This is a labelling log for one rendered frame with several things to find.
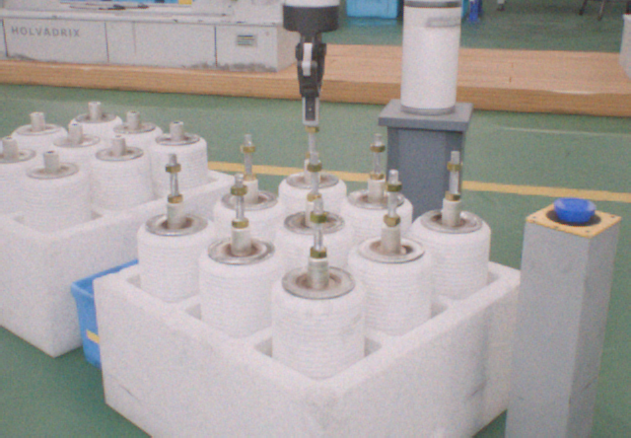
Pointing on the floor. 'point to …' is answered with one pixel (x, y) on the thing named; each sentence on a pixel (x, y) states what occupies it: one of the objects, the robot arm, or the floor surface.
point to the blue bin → (87, 315)
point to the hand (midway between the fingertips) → (311, 109)
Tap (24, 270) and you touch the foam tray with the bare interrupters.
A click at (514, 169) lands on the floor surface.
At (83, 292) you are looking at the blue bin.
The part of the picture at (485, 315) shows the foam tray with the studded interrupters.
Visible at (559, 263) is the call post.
